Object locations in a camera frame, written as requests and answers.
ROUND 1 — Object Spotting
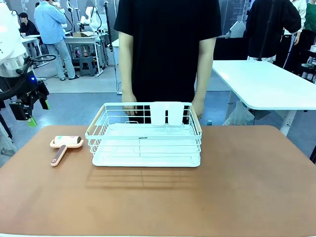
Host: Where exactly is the person in white shirt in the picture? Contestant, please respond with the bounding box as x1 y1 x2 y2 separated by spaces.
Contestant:
281 0 308 67

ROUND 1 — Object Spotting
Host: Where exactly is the person's left hand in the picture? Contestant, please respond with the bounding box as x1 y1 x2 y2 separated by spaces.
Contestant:
192 98 205 119

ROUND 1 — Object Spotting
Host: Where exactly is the grey plastic stool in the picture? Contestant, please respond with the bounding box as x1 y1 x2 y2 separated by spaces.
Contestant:
79 56 96 77

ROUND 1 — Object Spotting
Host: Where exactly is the grey background workbench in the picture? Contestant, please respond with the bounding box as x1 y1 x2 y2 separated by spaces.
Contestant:
64 34 103 77

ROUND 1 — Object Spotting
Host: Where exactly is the pink lint roller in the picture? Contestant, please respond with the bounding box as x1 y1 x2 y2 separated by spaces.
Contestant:
49 135 84 167

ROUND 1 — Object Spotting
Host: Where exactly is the white background desk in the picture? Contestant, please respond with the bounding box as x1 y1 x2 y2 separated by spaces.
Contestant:
22 34 49 68

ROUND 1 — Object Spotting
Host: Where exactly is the white plastic cutlery cup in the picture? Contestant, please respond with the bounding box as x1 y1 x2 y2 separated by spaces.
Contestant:
167 101 185 125
150 101 166 126

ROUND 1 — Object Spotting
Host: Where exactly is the person's right hand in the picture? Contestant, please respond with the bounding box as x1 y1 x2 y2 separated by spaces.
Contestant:
122 93 138 117

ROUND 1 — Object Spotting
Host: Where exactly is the black tripod pole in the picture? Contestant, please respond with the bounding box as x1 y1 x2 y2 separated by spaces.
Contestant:
256 0 276 62

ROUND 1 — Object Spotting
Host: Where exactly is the person in light-blue shirt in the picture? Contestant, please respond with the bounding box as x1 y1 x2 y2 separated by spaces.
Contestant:
34 0 79 81

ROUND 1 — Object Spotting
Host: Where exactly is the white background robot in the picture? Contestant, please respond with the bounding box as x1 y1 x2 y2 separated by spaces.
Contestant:
79 6 102 33

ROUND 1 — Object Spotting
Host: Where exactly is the white desk table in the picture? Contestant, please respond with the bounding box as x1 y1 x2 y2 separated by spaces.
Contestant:
211 60 316 137

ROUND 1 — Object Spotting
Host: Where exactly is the person in green shirt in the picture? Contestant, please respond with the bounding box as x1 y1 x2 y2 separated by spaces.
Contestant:
293 2 316 75

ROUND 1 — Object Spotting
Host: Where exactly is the person's black t-shirt torso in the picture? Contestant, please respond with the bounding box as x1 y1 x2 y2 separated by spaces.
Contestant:
114 0 222 125

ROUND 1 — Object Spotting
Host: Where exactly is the person's right forearm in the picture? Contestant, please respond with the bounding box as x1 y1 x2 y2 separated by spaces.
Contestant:
118 31 138 97

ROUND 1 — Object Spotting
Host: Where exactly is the person's left forearm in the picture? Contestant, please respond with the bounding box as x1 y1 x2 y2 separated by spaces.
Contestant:
194 37 214 102

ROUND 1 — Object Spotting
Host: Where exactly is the white drain tray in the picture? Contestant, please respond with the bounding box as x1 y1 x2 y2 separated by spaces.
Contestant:
92 123 202 168

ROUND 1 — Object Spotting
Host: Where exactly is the seated person in black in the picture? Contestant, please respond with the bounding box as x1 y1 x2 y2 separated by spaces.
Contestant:
18 12 40 37

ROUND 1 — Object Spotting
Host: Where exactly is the black background stand pole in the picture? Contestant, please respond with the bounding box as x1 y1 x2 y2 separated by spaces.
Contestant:
103 1 115 52

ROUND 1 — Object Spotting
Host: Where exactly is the clear plastic bag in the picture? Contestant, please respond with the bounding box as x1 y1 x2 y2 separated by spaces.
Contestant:
223 100 255 126

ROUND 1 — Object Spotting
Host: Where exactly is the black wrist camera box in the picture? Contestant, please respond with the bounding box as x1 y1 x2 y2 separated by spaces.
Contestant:
9 101 27 121

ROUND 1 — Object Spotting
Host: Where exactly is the cardboard box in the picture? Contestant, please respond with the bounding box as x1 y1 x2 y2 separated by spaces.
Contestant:
71 31 96 38

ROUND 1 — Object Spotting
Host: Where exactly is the white wire dish rack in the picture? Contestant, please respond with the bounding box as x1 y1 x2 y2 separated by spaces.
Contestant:
85 102 203 161

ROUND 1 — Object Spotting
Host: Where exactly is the white house-shaped object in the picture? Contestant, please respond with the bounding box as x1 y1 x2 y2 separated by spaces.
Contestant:
226 21 246 38

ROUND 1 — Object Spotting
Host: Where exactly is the standing person in black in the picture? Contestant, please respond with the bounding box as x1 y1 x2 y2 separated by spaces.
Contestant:
244 0 302 61

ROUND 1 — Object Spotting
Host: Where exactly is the black draped table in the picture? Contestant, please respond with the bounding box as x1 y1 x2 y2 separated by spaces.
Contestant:
214 36 249 61

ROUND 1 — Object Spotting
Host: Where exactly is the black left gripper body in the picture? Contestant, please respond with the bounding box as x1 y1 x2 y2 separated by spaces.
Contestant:
15 73 50 106

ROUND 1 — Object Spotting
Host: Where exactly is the dark shelf unit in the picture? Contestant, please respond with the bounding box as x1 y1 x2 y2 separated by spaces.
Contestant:
297 45 316 82

